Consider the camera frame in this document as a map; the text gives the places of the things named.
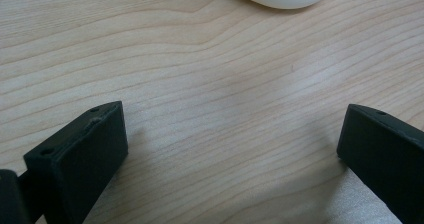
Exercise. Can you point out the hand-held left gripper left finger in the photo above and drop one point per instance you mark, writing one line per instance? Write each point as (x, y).
(75, 164)

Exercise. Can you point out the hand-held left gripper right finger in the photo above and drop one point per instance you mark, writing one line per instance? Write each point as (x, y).
(383, 157)

